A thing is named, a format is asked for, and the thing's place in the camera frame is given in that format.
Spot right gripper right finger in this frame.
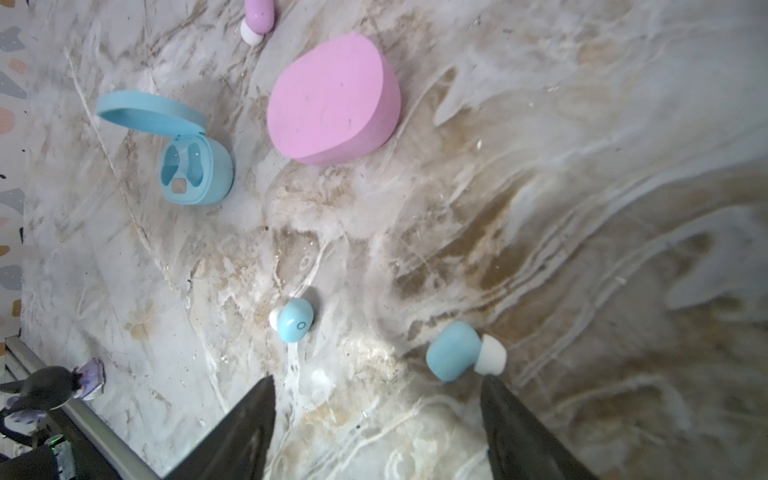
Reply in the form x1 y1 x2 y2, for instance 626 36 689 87
480 375 597 480

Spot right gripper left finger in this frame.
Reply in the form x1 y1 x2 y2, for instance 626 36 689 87
167 375 276 480

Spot blue earbud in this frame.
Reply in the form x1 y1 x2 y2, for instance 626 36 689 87
426 322 507 382
269 298 315 343

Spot blue earbud charging case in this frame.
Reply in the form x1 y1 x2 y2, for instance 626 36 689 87
96 90 235 205

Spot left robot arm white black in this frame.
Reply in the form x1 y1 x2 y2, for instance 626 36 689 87
1 358 119 479

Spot pink earbud charging case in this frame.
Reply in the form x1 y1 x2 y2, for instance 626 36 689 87
267 33 402 166

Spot pink earbud near case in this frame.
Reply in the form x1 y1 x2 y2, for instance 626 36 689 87
240 0 276 46

